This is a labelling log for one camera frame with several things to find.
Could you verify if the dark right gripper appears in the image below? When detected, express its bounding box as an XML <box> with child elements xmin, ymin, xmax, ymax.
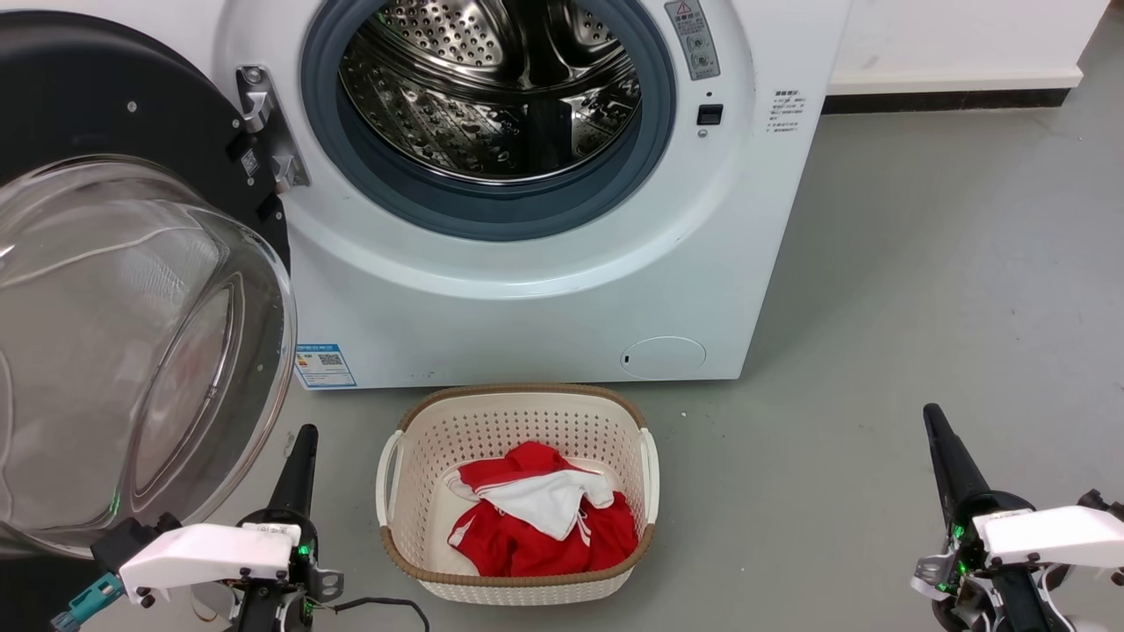
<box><xmin>913</xmin><ymin>404</ymin><xmax>1069</xmax><ymax>632</ymax></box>

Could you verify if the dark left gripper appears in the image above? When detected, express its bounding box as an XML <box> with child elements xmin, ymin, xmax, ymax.
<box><xmin>233</xmin><ymin>425</ymin><xmax>344</xmax><ymax>632</ymax></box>

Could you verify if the round black glass washer door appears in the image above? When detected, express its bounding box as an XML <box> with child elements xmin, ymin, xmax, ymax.
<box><xmin>0</xmin><ymin>11</ymin><xmax>298</xmax><ymax>559</ymax></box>

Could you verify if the white washing machine body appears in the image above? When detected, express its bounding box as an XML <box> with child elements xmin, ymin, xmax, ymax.
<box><xmin>211</xmin><ymin>0</ymin><xmax>853</xmax><ymax>391</ymax></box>

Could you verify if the metal door hinge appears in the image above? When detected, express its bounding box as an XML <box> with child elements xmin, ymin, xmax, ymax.
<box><xmin>235</xmin><ymin>66</ymin><xmax>311</xmax><ymax>195</ymax></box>

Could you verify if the blue energy label sticker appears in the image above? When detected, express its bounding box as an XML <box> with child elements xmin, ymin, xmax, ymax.
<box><xmin>294</xmin><ymin>343</ymin><xmax>358</xmax><ymax>390</ymax></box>

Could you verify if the beige perforated laundry basket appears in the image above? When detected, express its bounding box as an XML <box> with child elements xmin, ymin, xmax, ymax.
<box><xmin>376</xmin><ymin>384</ymin><xmax>660</xmax><ymax>607</ymax></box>

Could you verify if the red garment with white stripes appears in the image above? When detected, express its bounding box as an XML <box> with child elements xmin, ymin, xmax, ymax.
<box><xmin>446</xmin><ymin>442</ymin><xmax>639</xmax><ymax>578</ymax></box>

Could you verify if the round white filter cover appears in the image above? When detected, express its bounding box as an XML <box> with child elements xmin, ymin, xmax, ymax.
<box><xmin>620</xmin><ymin>336</ymin><xmax>707</xmax><ymax>380</ymax></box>

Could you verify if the black baseboard strip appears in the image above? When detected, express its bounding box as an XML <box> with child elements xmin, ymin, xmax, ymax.
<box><xmin>823</xmin><ymin>88</ymin><xmax>1073</xmax><ymax>116</ymax></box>

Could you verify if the small printed text sticker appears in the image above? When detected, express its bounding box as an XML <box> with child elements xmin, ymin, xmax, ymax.
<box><xmin>766</xmin><ymin>88</ymin><xmax>806</xmax><ymax>133</ymax></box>

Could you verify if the steel perforated washer drum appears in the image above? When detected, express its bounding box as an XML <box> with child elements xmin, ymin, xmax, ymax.
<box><xmin>340</xmin><ymin>0</ymin><xmax>643</xmax><ymax>186</ymax></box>

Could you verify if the grey warning sticker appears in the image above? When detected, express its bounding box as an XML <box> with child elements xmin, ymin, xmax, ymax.
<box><xmin>665</xmin><ymin>0</ymin><xmax>722</xmax><ymax>82</ymax></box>

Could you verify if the thin black cable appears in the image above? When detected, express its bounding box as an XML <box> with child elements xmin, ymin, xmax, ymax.
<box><xmin>332</xmin><ymin>596</ymin><xmax>432</xmax><ymax>632</ymax></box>

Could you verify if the teal cable connector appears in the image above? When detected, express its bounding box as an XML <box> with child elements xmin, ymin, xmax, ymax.
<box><xmin>50</xmin><ymin>573</ymin><xmax>126</xmax><ymax>632</ymax></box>

